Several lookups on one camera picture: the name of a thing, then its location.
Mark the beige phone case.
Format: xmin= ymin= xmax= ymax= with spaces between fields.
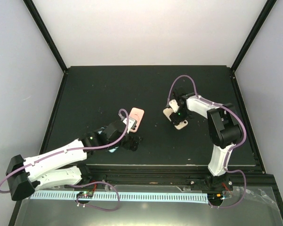
xmin=163 ymin=108 xmax=188 ymax=130

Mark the pink phone case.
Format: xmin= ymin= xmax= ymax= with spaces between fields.
xmin=129 ymin=107 xmax=145 ymax=133

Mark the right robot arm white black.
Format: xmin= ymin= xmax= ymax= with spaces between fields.
xmin=163 ymin=88 xmax=246 ymax=190

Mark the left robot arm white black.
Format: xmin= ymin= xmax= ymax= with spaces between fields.
xmin=6 ymin=118 xmax=140 ymax=201

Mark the blue phone case with phone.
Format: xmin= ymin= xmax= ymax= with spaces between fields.
xmin=108 ymin=147 xmax=118 ymax=153

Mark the small circuit board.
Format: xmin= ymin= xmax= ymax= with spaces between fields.
xmin=76 ymin=191 xmax=93 ymax=199

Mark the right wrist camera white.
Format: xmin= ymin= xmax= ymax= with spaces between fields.
xmin=168 ymin=99 xmax=179 ymax=113

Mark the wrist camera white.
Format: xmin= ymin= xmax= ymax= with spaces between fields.
xmin=168 ymin=99 xmax=179 ymax=113
xmin=119 ymin=114 xmax=137 ymax=133

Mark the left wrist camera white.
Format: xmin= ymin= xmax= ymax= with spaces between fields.
xmin=119 ymin=114 xmax=137 ymax=133

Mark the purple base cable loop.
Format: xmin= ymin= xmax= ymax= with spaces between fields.
xmin=75 ymin=180 xmax=121 ymax=211

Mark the white slotted cable duct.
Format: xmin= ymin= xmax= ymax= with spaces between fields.
xmin=30 ymin=190 xmax=209 ymax=204

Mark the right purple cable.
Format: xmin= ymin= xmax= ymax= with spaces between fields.
xmin=166 ymin=74 xmax=248 ymax=208

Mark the right black frame post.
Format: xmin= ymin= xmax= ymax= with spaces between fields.
xmin=231 ymin=0 xmax=277 ymax=73

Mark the black frame post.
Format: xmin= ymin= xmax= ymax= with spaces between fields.
xmin=23 ymin=0 xmax=68 ymax=72
xmin=231 ymin=0 xmax=277 ymax=73

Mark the black aluminium rail base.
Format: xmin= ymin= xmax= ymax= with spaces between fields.
xmin=35 ymin=163 xmax=283 ymax=189

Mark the left black frame post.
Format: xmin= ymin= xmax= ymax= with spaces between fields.
xmin=23 ymin=0 xmax=68 ymax=72

